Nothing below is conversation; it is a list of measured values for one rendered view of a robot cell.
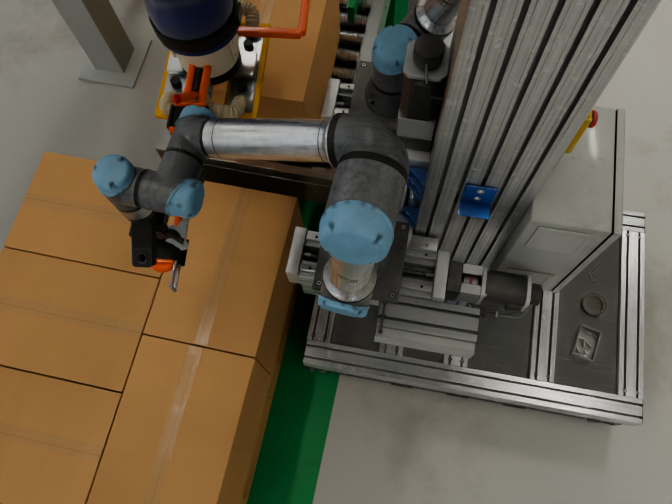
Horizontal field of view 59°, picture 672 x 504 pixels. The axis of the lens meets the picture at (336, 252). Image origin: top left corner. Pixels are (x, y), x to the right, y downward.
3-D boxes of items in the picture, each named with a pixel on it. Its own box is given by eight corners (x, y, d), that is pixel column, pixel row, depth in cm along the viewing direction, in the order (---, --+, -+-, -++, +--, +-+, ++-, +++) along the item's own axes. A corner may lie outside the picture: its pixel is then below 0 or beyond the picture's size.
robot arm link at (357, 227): (378, 268, 144) (413, 161, 92) (364, 327, 139) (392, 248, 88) (330, 256, 145) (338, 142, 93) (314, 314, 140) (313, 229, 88)
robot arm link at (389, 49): (361, 77, 163) (362, 44, 150) (392, 46, 166) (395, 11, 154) (396, 101, 160) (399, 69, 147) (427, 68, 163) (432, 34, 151)
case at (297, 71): (244, 23, 245) (224, -58, 207) (340, 35, 241) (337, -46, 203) (208, 150, 224) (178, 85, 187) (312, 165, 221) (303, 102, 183)
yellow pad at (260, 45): (238, 25, 180) (235, 13, 175) (271, 27, 179) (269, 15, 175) (222, 123, 168) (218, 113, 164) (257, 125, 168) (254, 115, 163)
